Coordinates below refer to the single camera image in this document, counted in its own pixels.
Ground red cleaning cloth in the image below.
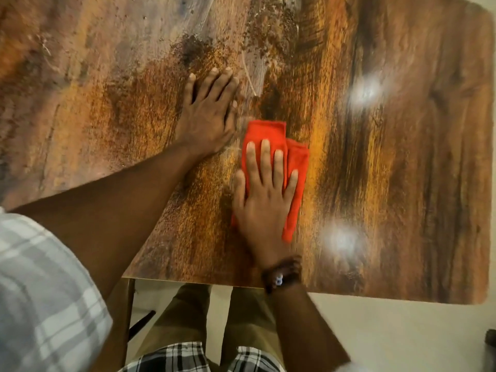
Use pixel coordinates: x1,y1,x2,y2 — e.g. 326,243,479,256
231,119,310,243

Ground person's left hand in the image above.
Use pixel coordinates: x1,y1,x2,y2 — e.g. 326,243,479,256
174,67,240,158

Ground person's right forearm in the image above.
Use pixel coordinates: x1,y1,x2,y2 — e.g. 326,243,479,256
271,284,351,372

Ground khaki trousers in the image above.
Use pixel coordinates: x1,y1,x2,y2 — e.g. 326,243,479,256
135,283,286,368

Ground black white plaid shirt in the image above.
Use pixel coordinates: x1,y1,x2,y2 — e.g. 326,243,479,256
0,207,365,372

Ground wooden table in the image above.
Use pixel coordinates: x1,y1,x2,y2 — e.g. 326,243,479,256
0,0,495,305

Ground black beaded bracelet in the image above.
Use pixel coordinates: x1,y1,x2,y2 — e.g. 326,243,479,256
263,269,303,294

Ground person's right hand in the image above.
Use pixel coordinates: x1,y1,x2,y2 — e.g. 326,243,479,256
232,139,299,271

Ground person's left forearm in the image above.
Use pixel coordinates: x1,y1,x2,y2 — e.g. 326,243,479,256
11,145,198,303

